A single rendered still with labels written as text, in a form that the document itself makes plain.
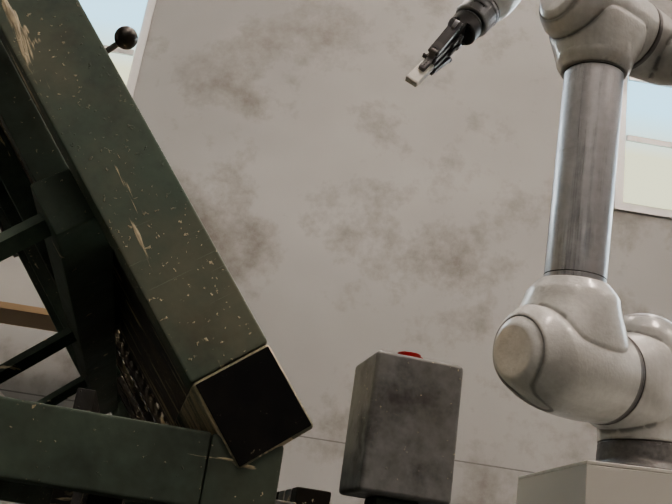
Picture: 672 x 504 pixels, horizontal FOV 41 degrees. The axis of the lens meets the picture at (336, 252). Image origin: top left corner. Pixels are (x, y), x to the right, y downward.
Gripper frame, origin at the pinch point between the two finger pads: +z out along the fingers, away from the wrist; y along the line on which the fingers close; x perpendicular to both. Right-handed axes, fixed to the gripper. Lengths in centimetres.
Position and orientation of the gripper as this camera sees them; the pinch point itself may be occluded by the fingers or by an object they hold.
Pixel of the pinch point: (419, 72)
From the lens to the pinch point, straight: 200.5
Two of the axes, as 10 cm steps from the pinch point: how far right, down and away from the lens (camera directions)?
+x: 7.9, 5.6, -2.5
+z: -6.1, 6.6, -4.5
